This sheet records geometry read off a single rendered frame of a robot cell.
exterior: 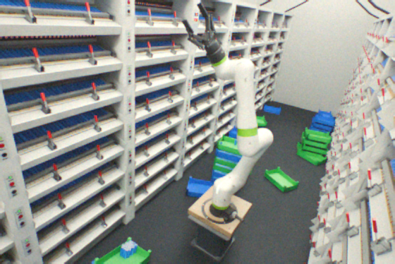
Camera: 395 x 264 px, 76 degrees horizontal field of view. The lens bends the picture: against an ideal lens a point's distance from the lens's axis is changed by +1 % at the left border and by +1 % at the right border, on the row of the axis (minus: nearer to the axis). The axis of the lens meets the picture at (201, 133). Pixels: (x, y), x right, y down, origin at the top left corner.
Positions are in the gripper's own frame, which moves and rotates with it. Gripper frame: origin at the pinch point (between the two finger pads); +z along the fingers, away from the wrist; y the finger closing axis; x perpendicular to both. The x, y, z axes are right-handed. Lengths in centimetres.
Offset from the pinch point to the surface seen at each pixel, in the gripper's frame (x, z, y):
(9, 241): -46, -24, -127
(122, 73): -44, -8, -29
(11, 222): -43, -17, -118
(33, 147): -44, -2, -88
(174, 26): -50, -14, 26
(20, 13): -30, 40, -50
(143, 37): -63, -8, 9
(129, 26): -37.4, 8.1, -9.9
